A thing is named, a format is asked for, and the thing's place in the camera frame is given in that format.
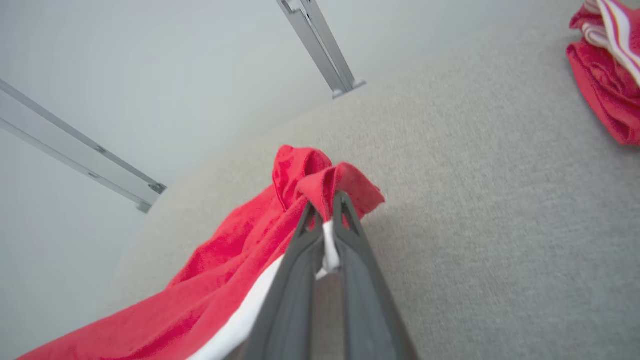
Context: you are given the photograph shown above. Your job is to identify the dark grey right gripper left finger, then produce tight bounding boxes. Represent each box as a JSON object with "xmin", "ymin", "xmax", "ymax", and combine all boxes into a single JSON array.
[{"xmin": 238, "ymin": 201, "xmax": 327, "ymax": 360}]

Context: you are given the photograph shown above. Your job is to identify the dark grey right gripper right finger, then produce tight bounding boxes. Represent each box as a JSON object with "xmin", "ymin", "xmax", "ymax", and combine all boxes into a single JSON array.
[{"xmin": 331, "ymin": 190, "xmax": 420, "ymax": 360}]

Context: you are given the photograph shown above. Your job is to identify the red basketball jersey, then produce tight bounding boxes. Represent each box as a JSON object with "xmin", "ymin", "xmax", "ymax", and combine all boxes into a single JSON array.
[{"xmin": 17, "ymin": 145, "xmax": 386, "ymax": 360}]

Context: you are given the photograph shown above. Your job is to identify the red shorts with white stripe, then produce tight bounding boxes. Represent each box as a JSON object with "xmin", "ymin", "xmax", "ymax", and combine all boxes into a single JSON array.
[{"xmin": 566, "ymin": 0, "xmax": 640, "ymax": 147}]

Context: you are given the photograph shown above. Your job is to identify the grey metal partition post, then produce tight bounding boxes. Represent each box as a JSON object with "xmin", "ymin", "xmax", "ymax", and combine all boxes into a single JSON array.
[
  {"xmin": 299, "ymin": 0, "xmax": 367, "ymax": 91},
  {"xmin": 276, "ymin": 0, "xmax": 351, "ymax": 99},
  {"xmin": 0, "ymin": 78, "xmax": 168, "ymax": 196},
  {"xmin": 0, "ymin": 112, "xmax": 153, "ymax": 214}
]

